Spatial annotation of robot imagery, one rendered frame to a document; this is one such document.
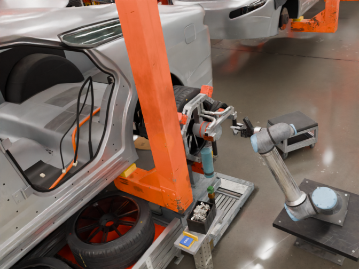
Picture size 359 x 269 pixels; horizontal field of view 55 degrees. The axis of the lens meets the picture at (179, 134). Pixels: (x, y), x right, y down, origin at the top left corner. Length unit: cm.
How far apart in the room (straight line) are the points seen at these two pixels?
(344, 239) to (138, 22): 197
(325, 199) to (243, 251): 83
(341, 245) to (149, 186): 140
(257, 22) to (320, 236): 318
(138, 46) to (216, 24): 323
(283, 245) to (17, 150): 230
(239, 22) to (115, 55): 281
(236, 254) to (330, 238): 74
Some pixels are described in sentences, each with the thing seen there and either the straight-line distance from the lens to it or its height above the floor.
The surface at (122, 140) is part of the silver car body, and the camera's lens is 267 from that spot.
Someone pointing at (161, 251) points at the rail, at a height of 31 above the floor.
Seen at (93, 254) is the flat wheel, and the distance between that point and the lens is 257.
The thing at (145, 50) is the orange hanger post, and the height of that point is 176.
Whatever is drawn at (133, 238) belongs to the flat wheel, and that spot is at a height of 50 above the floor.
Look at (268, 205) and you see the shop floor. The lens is 333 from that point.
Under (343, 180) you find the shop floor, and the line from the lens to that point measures 366.
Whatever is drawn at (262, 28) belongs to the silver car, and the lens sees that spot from 509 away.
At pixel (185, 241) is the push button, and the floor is 48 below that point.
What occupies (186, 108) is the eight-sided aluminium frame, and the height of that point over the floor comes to 111.
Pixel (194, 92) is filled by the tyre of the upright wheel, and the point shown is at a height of 115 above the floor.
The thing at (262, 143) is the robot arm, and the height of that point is 104.
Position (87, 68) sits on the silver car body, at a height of 94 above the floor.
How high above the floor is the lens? 232
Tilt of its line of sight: 31 degrees down
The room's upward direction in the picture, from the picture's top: 11 degrees counter-clockwise
